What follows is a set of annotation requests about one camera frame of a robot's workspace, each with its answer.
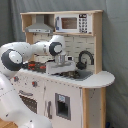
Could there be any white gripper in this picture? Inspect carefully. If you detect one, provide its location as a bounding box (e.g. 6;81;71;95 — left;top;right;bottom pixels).
46;55;76;75

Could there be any small metal pot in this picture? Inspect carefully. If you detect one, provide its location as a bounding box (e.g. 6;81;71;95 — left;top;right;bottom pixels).
64;71;79;79

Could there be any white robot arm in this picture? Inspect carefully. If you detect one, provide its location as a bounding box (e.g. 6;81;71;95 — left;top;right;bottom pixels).
0;35;75;128

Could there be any wooden toy kitchen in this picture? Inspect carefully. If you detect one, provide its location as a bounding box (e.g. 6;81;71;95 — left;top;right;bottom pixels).
11;10;115;128

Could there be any black toy faucet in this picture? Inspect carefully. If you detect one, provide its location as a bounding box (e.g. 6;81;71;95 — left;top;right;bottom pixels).
76;50;94;70

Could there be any black toy stovetop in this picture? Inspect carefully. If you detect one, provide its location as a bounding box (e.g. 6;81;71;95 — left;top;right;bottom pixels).
22;61;47;73

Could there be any grey toy sink basin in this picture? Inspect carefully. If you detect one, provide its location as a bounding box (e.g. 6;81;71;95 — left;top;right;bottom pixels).
55;69;92;81

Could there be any red right oven knob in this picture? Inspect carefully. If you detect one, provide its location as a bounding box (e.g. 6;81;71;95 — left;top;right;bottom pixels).
32;81;38;87

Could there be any red oven knob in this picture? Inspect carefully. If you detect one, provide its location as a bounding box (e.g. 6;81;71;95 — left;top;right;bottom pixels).
13;75;20;83
32;81;38;87

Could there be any grey toy ice dispenser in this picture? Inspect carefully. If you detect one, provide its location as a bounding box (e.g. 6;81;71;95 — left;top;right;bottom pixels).
55;93;71;120

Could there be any grey toy range hood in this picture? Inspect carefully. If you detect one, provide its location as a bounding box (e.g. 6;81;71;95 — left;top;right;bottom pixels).
25;15;54;33

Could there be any toy oven door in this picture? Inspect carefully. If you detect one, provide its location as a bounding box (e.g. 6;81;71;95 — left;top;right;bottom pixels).
19;90;37;113

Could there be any toy microwave oven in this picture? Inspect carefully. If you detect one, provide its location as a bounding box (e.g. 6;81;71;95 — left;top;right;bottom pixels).
55;14;92;34

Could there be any red left oven knob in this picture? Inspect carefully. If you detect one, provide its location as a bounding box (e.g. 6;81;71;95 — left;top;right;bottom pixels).
13;75;20;83

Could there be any grey cabinet door handle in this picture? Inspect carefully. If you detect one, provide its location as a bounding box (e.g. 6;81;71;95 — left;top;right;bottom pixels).
47;101;52;119

